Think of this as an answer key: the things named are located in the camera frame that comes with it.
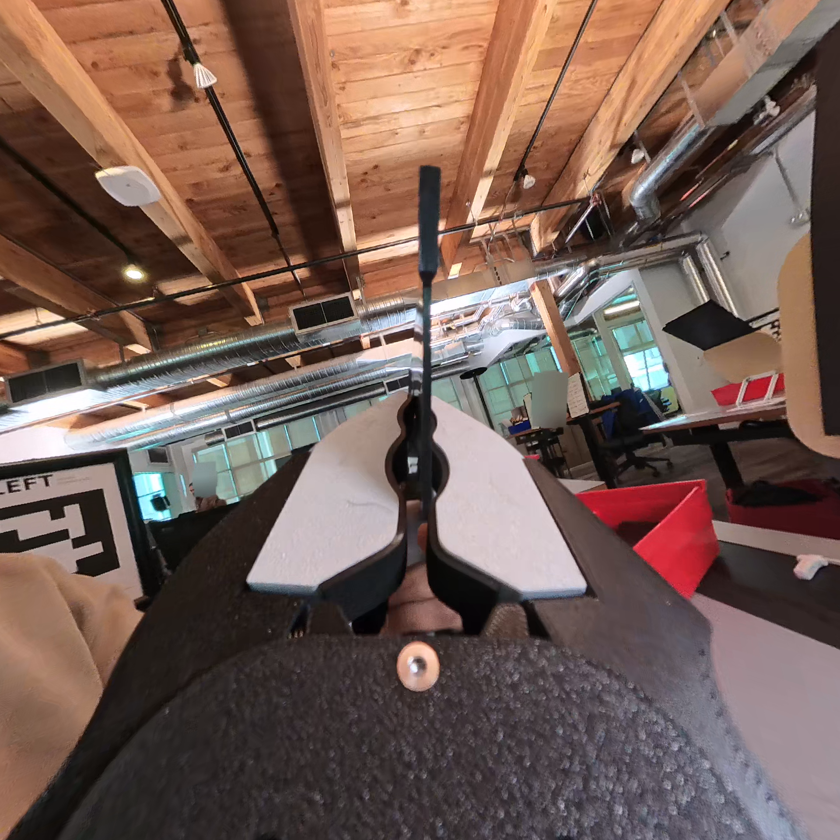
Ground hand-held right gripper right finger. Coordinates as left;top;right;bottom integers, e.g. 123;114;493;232
427;395;588;622

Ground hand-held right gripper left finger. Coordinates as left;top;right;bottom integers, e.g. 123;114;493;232
245;395;414;621

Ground red plastic parts bin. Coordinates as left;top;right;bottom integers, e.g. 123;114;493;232
576;479;721;599

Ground person's left forearm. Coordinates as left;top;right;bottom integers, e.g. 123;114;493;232
0;553;144;824

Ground person's left hand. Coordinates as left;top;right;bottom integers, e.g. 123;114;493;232
384;564;463;636

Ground dark desk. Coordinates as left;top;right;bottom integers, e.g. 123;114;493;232
512;402;621;490

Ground black floor lamp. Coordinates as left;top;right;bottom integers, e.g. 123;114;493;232
459;367;490;431

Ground black office chair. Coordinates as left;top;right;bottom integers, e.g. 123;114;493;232
147;505;227;578

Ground blue office chair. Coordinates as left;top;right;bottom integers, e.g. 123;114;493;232
600;388;673;480

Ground ceiling air vent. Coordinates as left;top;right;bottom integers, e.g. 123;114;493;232
5;360;88;404
289;293;358;336

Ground wooden desk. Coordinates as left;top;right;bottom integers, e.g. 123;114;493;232
640;400;798;490

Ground framed marker sign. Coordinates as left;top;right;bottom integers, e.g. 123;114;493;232
0;449;153;601

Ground small red bin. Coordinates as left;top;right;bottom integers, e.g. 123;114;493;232
710;371;786;408

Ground black board with wooden rim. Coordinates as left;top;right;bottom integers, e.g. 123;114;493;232
776;39;840;460
663;302;785;388

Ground small clear stand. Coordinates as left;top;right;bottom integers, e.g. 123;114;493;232
735;372;786;404

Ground red fabric bag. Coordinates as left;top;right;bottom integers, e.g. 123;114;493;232
725;479;840;542

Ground white ceiling access point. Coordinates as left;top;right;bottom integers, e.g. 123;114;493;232
95;165;161;207

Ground black ceiling pipe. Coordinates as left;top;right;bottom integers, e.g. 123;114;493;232
161;0;306;296

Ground silver air duct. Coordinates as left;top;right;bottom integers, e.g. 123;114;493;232
66;289;546;454

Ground wooden post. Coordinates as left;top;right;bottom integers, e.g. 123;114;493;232
528;279;581;378

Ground elbow air duct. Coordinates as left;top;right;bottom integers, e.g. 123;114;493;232
626;98;821;224

